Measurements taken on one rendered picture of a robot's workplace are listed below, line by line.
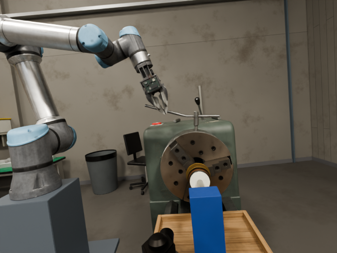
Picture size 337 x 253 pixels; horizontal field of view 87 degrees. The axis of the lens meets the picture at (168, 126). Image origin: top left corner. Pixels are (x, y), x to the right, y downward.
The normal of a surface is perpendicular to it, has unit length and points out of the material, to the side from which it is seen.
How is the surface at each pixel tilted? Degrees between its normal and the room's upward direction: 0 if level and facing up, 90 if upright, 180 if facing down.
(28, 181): 73
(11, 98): 90
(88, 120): 90
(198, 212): 90
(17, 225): 90
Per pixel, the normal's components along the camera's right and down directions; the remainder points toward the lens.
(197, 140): -0.07, 0.08
